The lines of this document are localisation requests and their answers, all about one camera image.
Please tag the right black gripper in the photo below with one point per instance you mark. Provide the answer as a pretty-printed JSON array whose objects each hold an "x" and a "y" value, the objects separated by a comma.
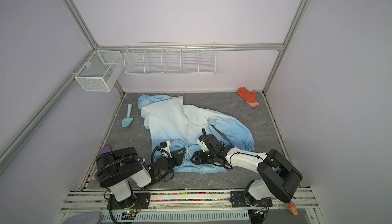
[{"x": 199, "y": 157}]

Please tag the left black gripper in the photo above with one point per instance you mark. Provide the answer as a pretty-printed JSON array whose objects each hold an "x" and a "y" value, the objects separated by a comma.
[{"x": 178, "y": 159}]

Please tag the light blue jacket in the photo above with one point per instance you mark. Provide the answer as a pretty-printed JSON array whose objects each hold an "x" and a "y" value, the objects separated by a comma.
[{"x": 168, "y": 119}]

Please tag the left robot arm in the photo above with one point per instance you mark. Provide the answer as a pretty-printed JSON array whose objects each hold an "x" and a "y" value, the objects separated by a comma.
[{"x": 114, "y": 168}]

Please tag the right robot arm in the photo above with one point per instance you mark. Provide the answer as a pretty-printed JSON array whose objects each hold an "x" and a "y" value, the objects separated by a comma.
[{"x": 278, "y": 177}]

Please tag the green circuit board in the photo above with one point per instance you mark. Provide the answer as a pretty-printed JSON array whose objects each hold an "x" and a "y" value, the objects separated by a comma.
[{"x": 127, "y": 216}]

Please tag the purple pink brush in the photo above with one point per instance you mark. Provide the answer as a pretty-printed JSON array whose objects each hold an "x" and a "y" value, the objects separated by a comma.
[{"x": 105, "y": 149}]

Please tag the mint green trowel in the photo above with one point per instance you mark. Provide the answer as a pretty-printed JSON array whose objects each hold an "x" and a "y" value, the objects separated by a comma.
[{"x": 128, "y": 120}]

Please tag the orange red glove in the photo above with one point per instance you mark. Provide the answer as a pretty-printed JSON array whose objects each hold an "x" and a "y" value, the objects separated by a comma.
[{"x": 249, "y": 97}]

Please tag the white slotted vent strip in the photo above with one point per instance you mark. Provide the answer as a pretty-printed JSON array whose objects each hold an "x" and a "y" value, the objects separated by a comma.
[{"x": 185, "y": 217}]

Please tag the grey cloth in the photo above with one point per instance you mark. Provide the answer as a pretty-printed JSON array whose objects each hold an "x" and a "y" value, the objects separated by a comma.
[{"x": 84, "y": 218}]

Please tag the orange yellow toy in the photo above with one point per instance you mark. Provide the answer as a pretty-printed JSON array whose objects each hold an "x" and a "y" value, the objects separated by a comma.
[{"x": 292, "y": 208}]

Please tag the white mesh box basket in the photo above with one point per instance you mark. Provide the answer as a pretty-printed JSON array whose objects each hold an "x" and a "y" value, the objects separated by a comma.
[{"x": 100, "y": 71}]

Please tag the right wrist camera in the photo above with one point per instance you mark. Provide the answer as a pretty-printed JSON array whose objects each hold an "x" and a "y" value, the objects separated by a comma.
[{"x": 202, "y": 144}]

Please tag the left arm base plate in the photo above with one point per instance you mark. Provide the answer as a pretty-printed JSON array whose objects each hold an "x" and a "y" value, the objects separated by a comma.
[{"x": 139, "y": 200}]

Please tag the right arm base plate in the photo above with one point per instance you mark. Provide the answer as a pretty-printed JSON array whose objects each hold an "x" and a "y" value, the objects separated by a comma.
[{"x": 241, "y": 199}]

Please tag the white wire shelf basket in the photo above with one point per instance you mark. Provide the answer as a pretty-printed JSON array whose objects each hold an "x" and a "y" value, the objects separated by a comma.
[{"x": 170, "y": 58}]

